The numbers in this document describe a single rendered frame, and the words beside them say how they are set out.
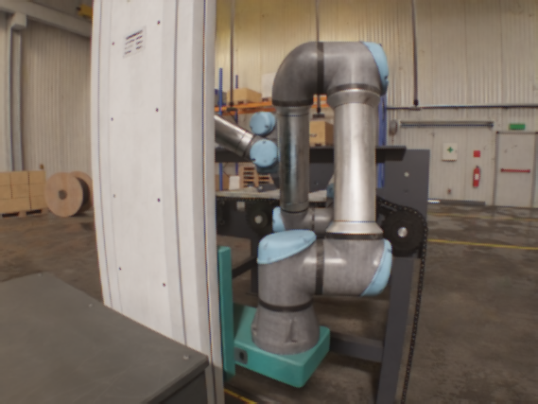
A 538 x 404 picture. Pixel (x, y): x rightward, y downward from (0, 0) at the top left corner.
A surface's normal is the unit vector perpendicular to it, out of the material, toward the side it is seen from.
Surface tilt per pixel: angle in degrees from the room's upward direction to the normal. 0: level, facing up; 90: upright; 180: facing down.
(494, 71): 90
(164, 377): 0
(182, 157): 90
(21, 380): 0
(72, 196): 90
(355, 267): 80
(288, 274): 90
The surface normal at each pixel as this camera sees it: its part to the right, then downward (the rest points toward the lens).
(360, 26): -0.46, 0.11
